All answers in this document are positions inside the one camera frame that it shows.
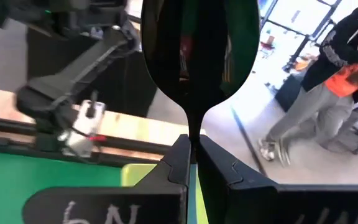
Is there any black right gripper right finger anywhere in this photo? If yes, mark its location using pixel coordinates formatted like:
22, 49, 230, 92
196, 134, 358, 224

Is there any yellow plastic bin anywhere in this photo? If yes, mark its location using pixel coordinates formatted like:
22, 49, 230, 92
120, 162, 210, 224

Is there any black spoon blue handle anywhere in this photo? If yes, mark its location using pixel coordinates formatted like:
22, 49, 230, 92
140, 0, 260, 224

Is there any person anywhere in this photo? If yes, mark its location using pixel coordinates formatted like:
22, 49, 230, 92
257, 4, 358, 162

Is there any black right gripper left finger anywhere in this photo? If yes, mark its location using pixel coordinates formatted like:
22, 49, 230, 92
22, 134, 192, 224

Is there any black computer tower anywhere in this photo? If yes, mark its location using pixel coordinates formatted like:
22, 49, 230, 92
273, 73, 308, 113

